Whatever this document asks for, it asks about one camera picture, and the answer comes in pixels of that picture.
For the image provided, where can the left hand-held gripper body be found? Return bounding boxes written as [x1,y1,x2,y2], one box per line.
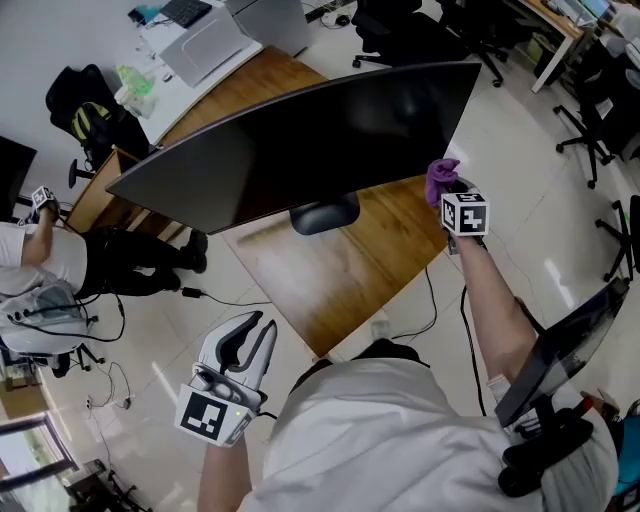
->
[173,360,269,449]

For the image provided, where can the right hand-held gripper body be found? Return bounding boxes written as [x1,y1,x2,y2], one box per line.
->
[438,191,490,256]

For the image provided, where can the purple cloth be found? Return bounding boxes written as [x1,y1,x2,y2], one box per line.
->
[424,157,461,207]

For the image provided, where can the black computer monitor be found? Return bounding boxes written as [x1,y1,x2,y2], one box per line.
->
[105,60,483,236]

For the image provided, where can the person's right forearm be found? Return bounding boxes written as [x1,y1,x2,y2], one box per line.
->
[452,244,539,396]

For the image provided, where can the person's left forearm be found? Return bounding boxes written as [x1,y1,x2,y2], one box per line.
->
[197,442,256,512]

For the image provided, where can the wooden table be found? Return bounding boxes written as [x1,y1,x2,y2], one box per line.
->
[159,45,451,359]

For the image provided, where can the person's black trousers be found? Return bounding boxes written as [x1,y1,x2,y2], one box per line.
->
[287,338,431,396]

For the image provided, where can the person's white shirt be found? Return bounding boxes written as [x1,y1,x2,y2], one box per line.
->
[249,357,621,512]

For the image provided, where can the black office chair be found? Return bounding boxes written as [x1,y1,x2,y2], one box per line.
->
[351,0,436,69]
[594,194,640,284]
[554,37,640,189]
[434,0,511,89]
[45,63,151,189]

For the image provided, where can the black flat screen panel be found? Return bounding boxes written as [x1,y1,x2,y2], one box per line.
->
[493,277,630,429]

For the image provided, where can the white-legged wooden-top desk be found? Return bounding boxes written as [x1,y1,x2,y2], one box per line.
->
[519,0,586,95]

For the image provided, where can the small wooden cabinet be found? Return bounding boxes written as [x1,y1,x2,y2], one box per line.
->
[64,147,186,241]

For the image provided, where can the open laptop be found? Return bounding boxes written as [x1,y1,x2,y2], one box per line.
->
[549,0,614,26]

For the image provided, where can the white table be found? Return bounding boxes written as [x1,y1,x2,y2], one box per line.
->
[114,0,264,147]

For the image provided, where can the silver fridge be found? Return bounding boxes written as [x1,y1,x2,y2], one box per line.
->
[227,0,312,59]

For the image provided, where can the yellow-green backpack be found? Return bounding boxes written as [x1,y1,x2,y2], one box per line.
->
[69,102,114,144]

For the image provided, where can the green drink bottles pack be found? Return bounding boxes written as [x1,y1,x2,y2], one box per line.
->
[114,63,159,119]

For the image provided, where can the black keyboard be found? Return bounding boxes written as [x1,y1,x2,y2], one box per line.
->
[159,0,214,29]

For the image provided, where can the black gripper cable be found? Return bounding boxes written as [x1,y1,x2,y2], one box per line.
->
[459,284,489,416]

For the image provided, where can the black mount with red tip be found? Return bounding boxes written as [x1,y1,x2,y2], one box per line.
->
[497,397,596,499]

